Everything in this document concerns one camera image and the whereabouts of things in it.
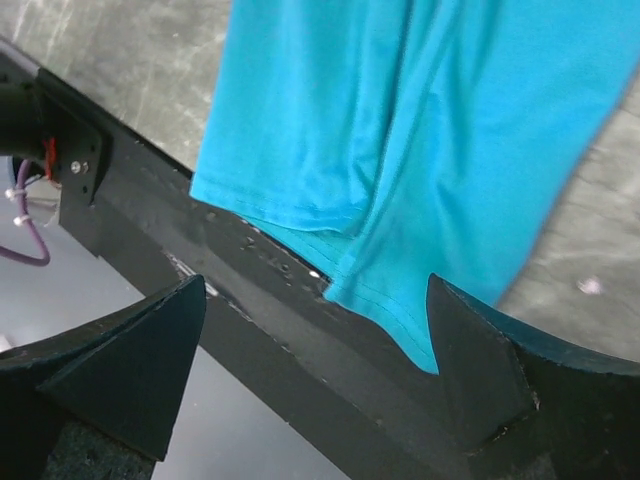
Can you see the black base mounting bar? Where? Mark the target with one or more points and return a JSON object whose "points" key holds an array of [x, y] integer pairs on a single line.
{"points": [[333, 376]]}

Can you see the teal t shirt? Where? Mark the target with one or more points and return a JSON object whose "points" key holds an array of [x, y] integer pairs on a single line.
{"points": [[388, 141]]}

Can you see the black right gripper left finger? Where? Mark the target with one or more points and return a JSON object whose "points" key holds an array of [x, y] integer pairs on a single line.
{"points": [[100, 401]]}

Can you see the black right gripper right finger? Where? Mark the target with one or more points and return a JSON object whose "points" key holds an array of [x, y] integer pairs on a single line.
{"points": [[526, 404]]}

